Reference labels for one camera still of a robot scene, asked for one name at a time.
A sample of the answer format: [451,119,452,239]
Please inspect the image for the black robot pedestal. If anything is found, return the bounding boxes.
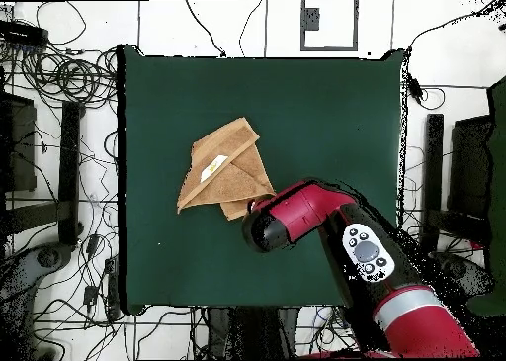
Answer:
[205,306,301,360]

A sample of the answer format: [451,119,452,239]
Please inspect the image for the tan terry towel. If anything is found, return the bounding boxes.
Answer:
[176,116,277,222]

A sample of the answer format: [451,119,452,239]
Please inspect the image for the dark green table cloth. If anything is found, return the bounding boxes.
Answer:
[117,44,406,316]

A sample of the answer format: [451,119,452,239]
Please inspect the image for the black stand foot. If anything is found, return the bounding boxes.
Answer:
[419,113,491,253]
[4,100,85,246]

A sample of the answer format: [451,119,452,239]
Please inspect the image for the thin black cable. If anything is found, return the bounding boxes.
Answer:
[184,0,228,58]

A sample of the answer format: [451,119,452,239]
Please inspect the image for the black cable with plug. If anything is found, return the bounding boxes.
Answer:
[404,0,506,111]

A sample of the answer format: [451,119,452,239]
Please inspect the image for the black power strip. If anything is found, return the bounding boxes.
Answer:
[0,19,49,48]

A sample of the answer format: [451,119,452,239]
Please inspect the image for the green cloth covered table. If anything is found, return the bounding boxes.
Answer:
[465,74,506,317]

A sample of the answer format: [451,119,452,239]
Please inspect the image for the black box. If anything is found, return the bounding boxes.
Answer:
[448,114,493,220]
[0,91,38,193]

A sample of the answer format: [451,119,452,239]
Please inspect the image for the grey floor hatch frame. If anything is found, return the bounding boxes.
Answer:
[298,0,360,52]

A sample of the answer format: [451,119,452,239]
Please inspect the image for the black power adapter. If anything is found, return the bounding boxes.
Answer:
[82,284,99,309]
[85,233,102,257]

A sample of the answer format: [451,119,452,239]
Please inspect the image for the coiled black cable bundle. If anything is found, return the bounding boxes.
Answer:
[15,45,119,111]

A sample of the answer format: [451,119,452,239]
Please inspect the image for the dark grey stand base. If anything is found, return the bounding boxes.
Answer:
[428,249,493,303]
[0,241,74,360]

